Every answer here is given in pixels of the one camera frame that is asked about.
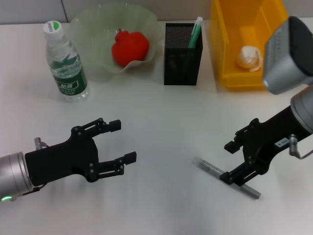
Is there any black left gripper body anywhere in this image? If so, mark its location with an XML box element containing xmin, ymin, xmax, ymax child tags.
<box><xmin>24</xmin><ymin>126</ymin><xmax>100</xmax><ymax>188</ymax></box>

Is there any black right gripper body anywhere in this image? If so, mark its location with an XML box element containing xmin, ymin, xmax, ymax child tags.
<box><xmin>241</xmin><ymin>105</ymin><xmax>313</xmax><ymax>176</ymax></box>

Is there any grey marker pen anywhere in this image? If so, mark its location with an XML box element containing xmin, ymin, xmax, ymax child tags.
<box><xmin>192</xmin><ymin>156</ymin><xmax>262</xmax><ymax>200</ymax></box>

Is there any clear water bottle green label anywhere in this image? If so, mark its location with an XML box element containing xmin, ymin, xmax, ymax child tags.
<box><xmin>43</xmin><ymin>21</ymin><xmax>90</xmax><ymax>103</ymax></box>

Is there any white garlic bulb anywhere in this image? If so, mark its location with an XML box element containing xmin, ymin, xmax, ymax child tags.
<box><xmin>235</xmin><ymin>45</ymin><xmax>265</xmax><ymax>73</ymax></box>

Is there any green pen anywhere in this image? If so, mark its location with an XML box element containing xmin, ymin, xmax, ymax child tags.
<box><xmin>187</xmin><ymin>16</ymin><xmax>204</xmax><ymax>49</ymax></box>

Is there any black mesh pen holder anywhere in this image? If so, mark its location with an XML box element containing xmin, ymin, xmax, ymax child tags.
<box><xmin>163</xmin><ymin>23</ymin><xmax>204</xmax><ymax>86</ymax></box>

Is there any yellow plastic bin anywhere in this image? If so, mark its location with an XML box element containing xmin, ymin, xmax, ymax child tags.
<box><xmin>209</xmin><ymin>0</ymin><xmax>290</xmax><ymax>92</ymax></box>

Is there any pale green glass bowl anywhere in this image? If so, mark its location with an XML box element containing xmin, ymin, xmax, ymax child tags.
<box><xmin>70</xmin><ymin>2</ymin><xmax>164</xmax><ymax>80</ymax></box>

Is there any right gripper cable with plugs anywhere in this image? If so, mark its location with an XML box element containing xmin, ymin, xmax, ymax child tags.
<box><xmin>288</xmin><ymin>134</ymin><xmax>313</xmax><ymax>160</ymax></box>

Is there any gripper cable with plugs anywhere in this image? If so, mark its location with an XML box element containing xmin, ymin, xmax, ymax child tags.
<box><xmin>9</xmin><ymin>137</ymin><xmax>50</xmax><ymax>202</ymax></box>
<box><xmin>288</xmin><ymin>134</ymin><xmax>313</xmax><ymax>160</ymax></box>

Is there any left gripper cable with plugs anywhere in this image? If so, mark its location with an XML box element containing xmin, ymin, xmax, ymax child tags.
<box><xmin>9</xmin><ymin>137</ymin><xmax>50</xmax><ymax>202</ymax></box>

